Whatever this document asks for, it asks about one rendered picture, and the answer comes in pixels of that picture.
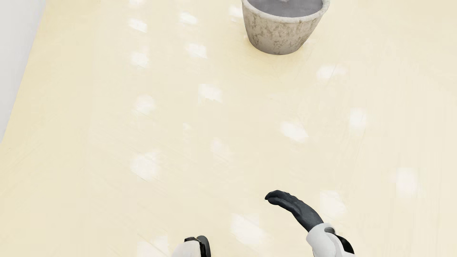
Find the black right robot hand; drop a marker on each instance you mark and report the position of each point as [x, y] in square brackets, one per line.
[295, 209]

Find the grey concrete plant pot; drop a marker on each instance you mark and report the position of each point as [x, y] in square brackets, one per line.
[282, 32]

